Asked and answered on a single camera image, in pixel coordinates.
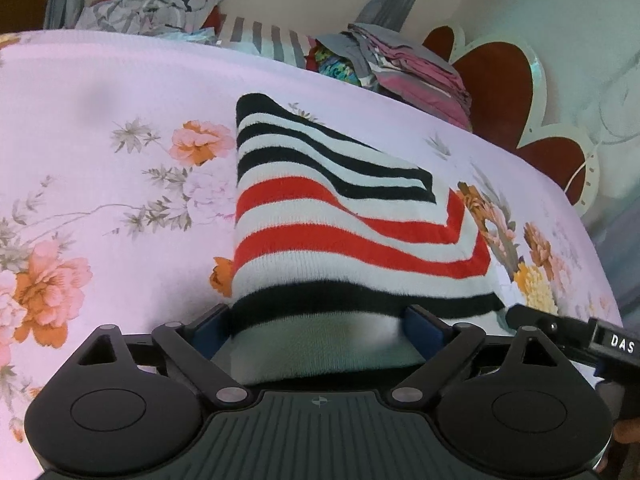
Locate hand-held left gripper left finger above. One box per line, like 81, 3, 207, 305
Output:
74, 304, 249, 409

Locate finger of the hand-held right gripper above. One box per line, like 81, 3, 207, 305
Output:
504, 304, 598, 361

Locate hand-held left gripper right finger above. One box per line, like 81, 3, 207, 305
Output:
391, 304, 557, 407

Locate red black striped white sweater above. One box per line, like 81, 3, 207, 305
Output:
229, 92, 507, 387

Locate stack of folded clothes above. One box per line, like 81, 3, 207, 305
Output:
304, 22, 474, 132

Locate pile of crumpled grey clothes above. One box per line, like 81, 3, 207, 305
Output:
74, 0, 224, 45

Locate person's right hand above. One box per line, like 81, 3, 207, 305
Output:
612, 407, 640, 446

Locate pink floral bed sheet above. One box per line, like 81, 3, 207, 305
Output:
0, 27, 625, 468

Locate brown scalloped headboard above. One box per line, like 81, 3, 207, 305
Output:
421, 24, 602, 219

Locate grey white striped pillow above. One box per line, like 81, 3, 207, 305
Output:
216, 15, 315, 69

